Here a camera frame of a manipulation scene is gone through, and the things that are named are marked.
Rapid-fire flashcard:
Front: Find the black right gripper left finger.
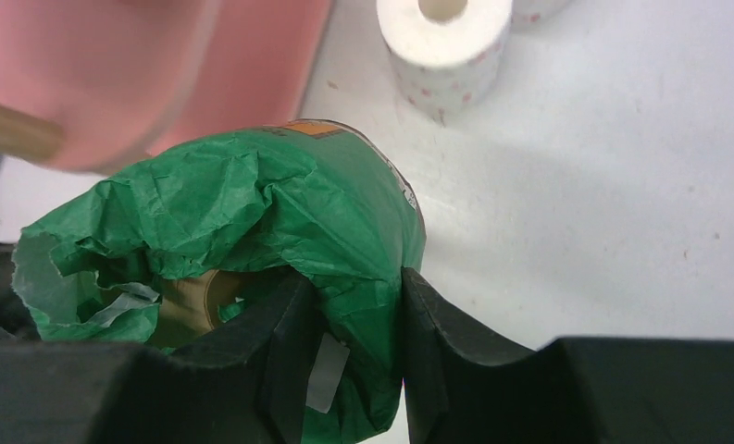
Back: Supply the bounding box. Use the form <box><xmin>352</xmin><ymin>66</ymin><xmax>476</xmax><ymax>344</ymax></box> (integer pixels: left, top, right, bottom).
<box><xmin>0</xmin><ymin>272</ymin><xmax>322</xmax><ymax>443</ymax></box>

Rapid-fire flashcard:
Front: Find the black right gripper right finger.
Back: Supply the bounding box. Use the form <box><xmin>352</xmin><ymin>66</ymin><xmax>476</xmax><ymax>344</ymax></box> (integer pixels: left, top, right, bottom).
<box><xmin>401</xmin><ymin>268</ymin><xmax>734</xmax><ymax>443</ymax></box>

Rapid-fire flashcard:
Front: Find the green brown roll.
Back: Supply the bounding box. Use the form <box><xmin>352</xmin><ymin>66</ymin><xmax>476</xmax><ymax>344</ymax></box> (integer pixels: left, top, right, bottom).
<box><xmin>12</xmin><ymin>119</ymin><xmax>427</xmax><ymax>443</ymax></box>

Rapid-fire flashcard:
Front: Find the white dotted toilet roll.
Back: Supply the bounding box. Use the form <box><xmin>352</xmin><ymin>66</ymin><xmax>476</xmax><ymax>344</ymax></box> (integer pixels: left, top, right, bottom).
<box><xmin>511</xmin><ymin>0</ymin><xmax>572</xmax><ymax>28</ymax></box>
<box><xmin>376</xmin><ymin>0</ymin><xmax>513</xmax><ymax>125</ymax></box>

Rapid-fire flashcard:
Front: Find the pink three-tier wooden shelf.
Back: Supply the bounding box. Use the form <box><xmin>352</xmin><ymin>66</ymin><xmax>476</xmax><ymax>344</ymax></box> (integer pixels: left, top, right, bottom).
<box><xmin>0</xmin><ymin>1</ymin><xmax>332</xmax><ymax>173</ymax></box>

